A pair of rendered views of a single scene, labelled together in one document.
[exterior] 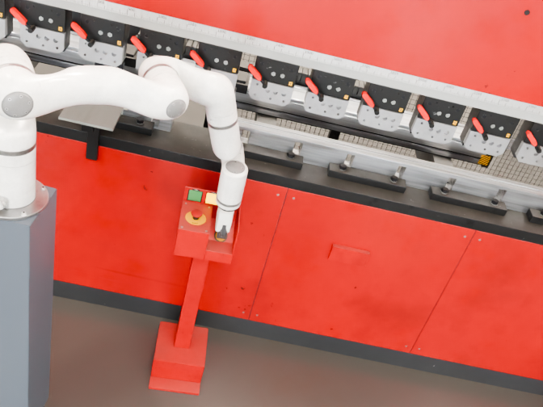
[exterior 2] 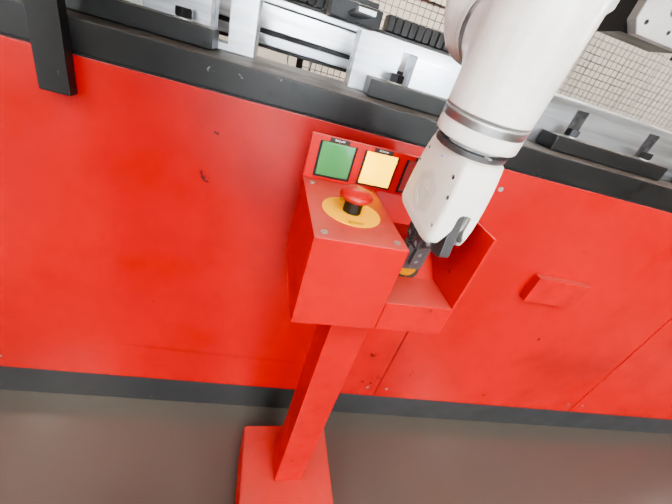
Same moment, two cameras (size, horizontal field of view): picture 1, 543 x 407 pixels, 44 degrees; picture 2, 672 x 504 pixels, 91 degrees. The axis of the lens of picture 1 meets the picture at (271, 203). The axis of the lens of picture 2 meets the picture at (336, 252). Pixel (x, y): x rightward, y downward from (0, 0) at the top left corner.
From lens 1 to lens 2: 1.95 m
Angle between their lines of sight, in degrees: 9
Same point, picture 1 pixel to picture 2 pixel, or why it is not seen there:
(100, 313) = (142, 415)
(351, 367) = (503, 441)
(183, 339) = (292, 469)
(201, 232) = (387, 248)
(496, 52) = not seen: outside the picture
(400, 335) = (567, 393)
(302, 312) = (451, 379)
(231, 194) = (552, 66)
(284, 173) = not seen: hidden behind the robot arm
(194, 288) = (325, 387)
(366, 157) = (606, 116)
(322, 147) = not seen: hidden behind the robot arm
